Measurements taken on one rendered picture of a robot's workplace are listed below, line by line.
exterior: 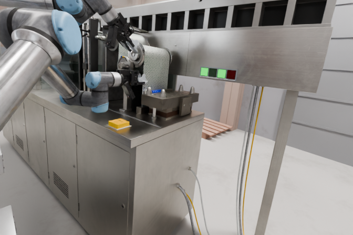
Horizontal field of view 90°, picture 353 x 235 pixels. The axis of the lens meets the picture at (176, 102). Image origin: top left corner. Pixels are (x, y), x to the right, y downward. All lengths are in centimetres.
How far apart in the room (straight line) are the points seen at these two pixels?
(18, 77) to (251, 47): 100
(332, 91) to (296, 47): 248
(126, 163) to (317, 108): 314
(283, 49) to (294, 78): 16
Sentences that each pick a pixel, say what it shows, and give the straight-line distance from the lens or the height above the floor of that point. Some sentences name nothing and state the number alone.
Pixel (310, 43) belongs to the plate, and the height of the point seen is 137.
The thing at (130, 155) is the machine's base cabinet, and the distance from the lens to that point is 84.
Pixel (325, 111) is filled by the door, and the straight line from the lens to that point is 354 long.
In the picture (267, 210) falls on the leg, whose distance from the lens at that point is 153.
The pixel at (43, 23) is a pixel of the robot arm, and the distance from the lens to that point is 60.
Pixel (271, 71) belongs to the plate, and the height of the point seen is 122.
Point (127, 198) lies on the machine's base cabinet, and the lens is 97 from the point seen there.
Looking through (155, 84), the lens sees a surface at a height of 108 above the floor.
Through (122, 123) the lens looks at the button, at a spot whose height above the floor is 92.
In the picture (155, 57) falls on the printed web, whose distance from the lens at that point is 114.
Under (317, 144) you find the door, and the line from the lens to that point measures 366.
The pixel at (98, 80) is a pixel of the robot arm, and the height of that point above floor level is 111.
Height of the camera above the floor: 121
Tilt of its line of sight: 12 degrees down
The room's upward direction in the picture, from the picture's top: 5 degrees clockwise
